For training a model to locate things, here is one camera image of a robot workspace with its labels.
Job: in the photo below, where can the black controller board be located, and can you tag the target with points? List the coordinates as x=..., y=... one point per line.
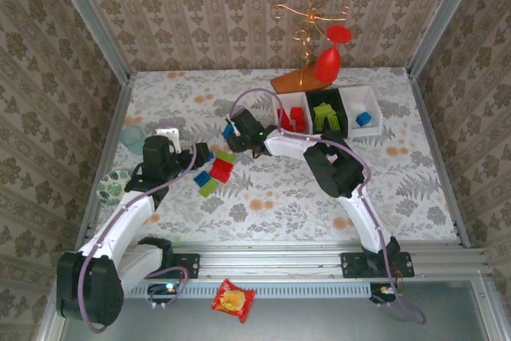
x=379, y=293
x=159, y=290

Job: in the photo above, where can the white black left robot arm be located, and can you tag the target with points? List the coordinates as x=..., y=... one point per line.
x=131, y=213

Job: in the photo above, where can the red goblet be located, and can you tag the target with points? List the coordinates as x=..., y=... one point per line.
x=327, y=63

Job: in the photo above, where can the red snack packet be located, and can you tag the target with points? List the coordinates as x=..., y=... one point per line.
x=233, y=300

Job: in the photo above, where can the aluminium table side rail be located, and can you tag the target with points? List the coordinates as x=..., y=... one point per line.
x=438, y=157
x=116, y=117

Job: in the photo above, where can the light blue plastic cup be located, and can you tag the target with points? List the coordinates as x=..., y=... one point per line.
x=131, y=139

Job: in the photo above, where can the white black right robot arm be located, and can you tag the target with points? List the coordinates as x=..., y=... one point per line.
x=287, y=145

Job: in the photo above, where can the aluminium frame post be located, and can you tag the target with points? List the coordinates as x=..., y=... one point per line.
x=91, y=17
x=443, y=17

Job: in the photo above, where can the white bin holding blue bricks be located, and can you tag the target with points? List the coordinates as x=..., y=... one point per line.
x=365, y=131

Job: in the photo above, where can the aluminium front rail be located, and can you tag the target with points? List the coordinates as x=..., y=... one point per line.
x=271, y=261

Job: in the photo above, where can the green leaf patterned bowl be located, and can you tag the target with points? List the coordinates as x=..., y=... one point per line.
x=109, y=187

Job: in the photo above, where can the white bin holding red bricks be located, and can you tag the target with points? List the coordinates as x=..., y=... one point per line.
x=291, y=99

